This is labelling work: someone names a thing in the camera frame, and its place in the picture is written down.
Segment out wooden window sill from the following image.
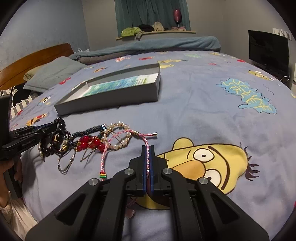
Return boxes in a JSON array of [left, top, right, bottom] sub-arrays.
[[115, 30, 197, 41]]

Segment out silver hoop ring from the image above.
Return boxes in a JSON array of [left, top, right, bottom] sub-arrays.
[[57, 148, 77, 175], [80, 148, 98, 163]]

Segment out large black bead bracelet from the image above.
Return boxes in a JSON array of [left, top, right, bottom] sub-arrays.
[[43, 117, 72, 156]]

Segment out beige cloth on sill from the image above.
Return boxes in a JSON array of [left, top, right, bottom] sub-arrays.
[[152, 22, 165, 32]]

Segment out dark blue braided bracelet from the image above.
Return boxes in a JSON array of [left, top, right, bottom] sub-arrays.
[[69, 124, 107, 148]]

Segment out blue cartoon bed sheet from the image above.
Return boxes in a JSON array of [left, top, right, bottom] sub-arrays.
[[11, 51, 295, 238]]

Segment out person's left hand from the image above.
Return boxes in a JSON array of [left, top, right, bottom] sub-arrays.
[[0, 156, 23, 208]]

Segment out green cloth on sill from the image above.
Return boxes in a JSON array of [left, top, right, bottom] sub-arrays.
[[121, 27, 144, 39]]

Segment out black television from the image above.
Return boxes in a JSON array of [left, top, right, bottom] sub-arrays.
[[248, 30, 289, 78]]

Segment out teal curtain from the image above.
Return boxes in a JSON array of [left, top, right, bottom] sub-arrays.
[[114, 0, 191, 36]]

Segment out red bead bracelet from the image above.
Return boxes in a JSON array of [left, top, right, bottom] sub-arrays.
[[75, 135, 106, 153]]

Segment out white wall hooks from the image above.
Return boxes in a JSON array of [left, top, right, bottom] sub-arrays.
[[273, 28, 292, 40]]

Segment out black cloth on sill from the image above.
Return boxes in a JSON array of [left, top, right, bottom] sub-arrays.
[[138, 24, 154, 32]]

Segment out grey-blue pillow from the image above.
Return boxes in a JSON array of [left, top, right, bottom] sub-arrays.
[[23, 56, 87, 92]]

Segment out teal folded blanket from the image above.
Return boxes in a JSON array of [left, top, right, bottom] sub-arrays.
[[69, 36, 221, 61]]

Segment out wooden headboard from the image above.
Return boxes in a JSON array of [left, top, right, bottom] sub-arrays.
[[0, 43, 74, 90]]

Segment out grey cardboard tray box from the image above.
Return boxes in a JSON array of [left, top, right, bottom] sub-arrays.
[[54, 63, 161, 116]]

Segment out white pearl bracelet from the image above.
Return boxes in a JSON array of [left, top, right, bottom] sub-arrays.
[[101, 121, 133, 151]]

